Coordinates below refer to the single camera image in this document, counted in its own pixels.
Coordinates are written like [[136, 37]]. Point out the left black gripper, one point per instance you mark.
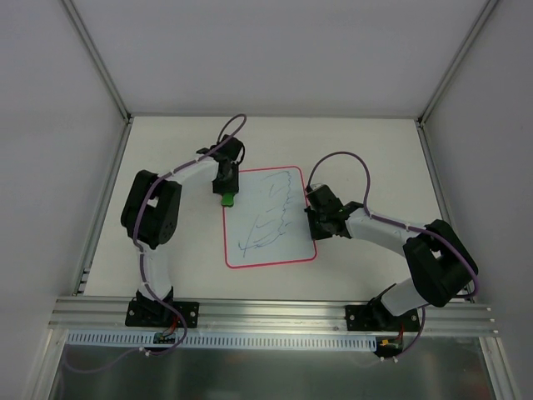
[[226, 186]]

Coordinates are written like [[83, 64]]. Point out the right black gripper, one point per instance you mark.
[[315, 222]]

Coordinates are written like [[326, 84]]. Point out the green whiteboard eraser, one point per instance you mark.
[[227, 200]]

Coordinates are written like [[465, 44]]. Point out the pink framed whiteboard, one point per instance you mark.
[[267, 224]]

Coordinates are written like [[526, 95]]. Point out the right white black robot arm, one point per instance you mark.
[[438, 262]]

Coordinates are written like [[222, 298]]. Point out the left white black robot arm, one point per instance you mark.
[[150, 213]]

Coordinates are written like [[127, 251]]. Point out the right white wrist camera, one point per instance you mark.
[[314, 187]]

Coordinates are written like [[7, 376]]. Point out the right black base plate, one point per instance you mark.
[[367, 318]]

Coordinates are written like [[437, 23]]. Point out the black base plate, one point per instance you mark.
[[157, 316], [367, 318]]

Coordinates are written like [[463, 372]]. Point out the right aluminium corner post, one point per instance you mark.
[[466, 44]]

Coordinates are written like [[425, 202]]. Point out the aluminium corner post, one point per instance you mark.
[[466, 44], [80, 27]]

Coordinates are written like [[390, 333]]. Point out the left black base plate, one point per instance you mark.
[[157, 316]]

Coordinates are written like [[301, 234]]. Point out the white slotted cable duct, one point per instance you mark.
[[224, 340]]

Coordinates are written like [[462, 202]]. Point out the aluminium front rail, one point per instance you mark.
[[457, 319]]

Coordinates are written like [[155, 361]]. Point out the left aluminium corner post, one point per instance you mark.
[[80, 27]]

